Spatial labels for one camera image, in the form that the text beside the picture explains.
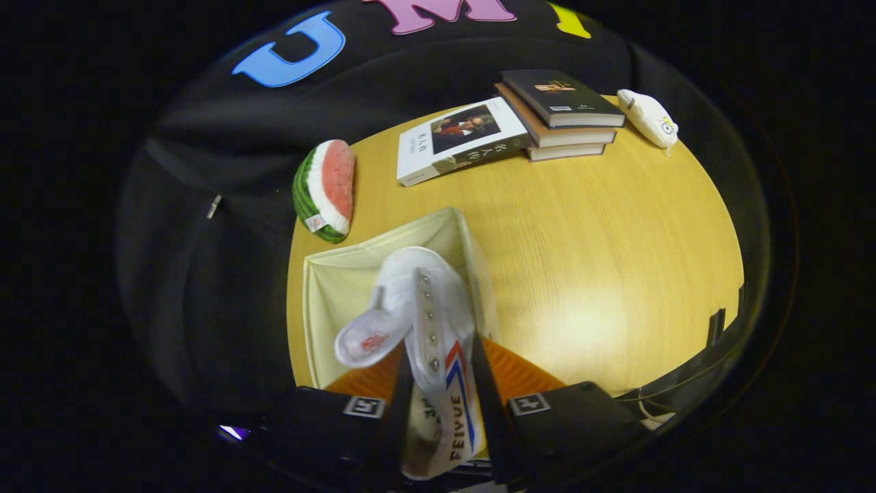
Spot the white canvas shoe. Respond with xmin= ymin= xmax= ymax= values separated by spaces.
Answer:
xmin=333 ymin=246 xmax=489 ymax=481

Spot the beige fabric storage box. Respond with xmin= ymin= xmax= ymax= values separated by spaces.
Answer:
xmin=302 ymin=207 xmax=501 ymax=392

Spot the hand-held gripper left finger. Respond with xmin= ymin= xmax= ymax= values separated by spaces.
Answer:
xmin=260 ymin=341 xmax=416 ymax=488

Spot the brown cover book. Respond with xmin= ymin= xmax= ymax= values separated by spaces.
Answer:
xmin=493 ymin=83 xmax=617 ymax=149

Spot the watermelon slice plush toy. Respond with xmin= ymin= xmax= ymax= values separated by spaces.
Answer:
xmin=292 ymin=139 xmax=357 ymax=244

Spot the white plush toy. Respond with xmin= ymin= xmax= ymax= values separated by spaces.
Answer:
xmin=617 ymin=88 xmax=680 ymax=150

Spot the dark hardcover book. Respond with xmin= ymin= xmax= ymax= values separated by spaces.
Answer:
xmin=499 ymin=68 xmax=626 ymax=129

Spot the thin brown book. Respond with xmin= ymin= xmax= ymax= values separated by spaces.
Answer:
xmin=525 ymin=142 xmax=607 ymax=163

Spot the white book with portrait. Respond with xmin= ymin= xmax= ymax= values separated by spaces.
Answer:
xmin=396 ymin=96 xmax=532 ymax=188

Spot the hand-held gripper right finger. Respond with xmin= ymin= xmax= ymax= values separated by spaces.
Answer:
xmin=470 ymin=332 xmax=651 ymax=484

